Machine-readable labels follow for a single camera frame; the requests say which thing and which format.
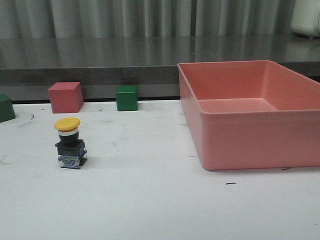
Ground yellow push button switch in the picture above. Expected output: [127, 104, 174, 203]
[54, 117, 87, 169]

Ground green cube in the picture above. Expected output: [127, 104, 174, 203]
[116, 85, 138, 111]

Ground pink plastic bin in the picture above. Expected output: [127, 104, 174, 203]
[177, 60, 320, 170]

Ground pink cube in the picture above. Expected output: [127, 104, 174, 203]
[48, 82, 84, 114]

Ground grey stone counter ledge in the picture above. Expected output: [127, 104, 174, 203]
[0, 34, 320, 102]

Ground green block at left edge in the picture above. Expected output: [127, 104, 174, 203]
[0, 94, 16, 123]

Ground white appliance in background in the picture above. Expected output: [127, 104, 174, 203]
[290, 0, 320, 38]

